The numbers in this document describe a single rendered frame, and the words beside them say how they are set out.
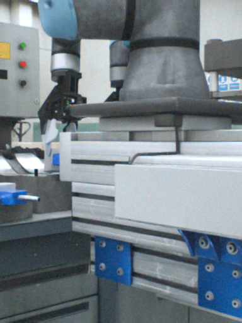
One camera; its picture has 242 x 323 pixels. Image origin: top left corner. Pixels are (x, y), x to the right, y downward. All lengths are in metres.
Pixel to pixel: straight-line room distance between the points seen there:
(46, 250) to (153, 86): 0.58
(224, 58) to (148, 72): 4.58
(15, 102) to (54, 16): 1.37
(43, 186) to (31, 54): 1.08
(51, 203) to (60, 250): 0.12
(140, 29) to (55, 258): 0.63
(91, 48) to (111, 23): 9.49
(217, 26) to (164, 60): 7.78
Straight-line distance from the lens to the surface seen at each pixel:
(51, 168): 1.17
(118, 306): 1.35
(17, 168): 1.40
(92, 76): 10.12
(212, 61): 5.37
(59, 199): 1.18
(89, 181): 0.82
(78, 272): 1.26
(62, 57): 1.21
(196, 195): 0.53
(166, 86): 0.72
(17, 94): 2.10
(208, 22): 8.62
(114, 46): 1.44
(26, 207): 1.10
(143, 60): 0.75
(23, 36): 2.15
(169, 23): 0.76
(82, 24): 0.75
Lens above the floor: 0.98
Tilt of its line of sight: 3 degrees down
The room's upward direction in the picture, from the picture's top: straight up
